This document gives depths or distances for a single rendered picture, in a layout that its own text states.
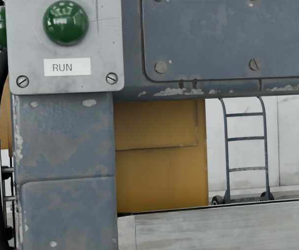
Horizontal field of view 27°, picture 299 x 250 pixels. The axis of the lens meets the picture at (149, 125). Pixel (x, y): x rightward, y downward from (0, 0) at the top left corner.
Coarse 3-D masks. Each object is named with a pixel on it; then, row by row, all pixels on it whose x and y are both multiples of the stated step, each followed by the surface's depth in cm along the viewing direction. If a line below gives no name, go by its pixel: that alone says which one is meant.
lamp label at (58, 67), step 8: (48, 64) 40; (56, 64) 40; (64, 64) 40; (72, 64) 40; (80, 64) 41; (88, 64) 41; (48, 72) 40; (56, 72) 40; (64, 72) 40; (72, 72) 41; (80, 72) 41; (88, 72) 41
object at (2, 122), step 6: (0, 102) 81; (0, 108) 81; (0, 114) 81; (0, 120) 81; (6, 120) 81; (0, 126) 81; (6, 126) 81; (0, 132) 81; (6, 132) 81; (0, 138) 81; (6, 138) 81; (0, 144) 81; (6, 144) 81
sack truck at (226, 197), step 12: (264, 108) 571; (264, 120) 570; (264, 132) 570; (264, 144) 571; (228, 168) 563; (240, 168) 571; (252, 168) 573; (264, 168) 572; (228, 180) 563; (228, 192) 563; (264, 192) 587; (216, 204) 573
